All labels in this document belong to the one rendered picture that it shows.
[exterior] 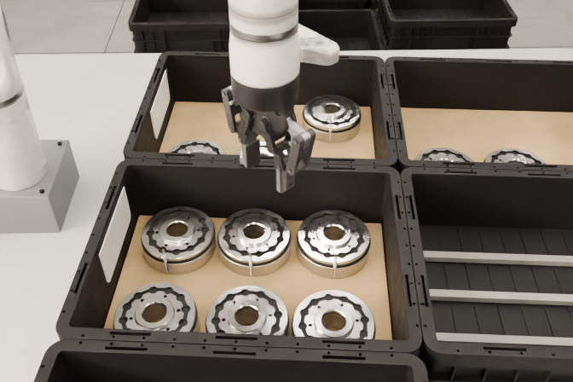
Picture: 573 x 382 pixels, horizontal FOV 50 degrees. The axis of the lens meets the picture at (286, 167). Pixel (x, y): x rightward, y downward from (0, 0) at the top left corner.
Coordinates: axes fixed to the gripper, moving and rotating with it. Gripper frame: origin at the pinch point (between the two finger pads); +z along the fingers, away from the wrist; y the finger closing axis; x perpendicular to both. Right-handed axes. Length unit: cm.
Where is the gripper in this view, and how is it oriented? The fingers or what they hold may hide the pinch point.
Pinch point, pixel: (268, 167)
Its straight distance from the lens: 76.1
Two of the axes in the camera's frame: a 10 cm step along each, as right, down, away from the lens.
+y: 6.8, 4.8, -5.6
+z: 0.0, 7.6, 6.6
